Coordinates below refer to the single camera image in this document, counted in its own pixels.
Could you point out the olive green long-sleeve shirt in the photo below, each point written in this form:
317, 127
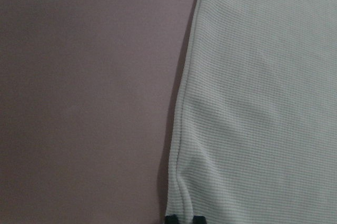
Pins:
254, 133

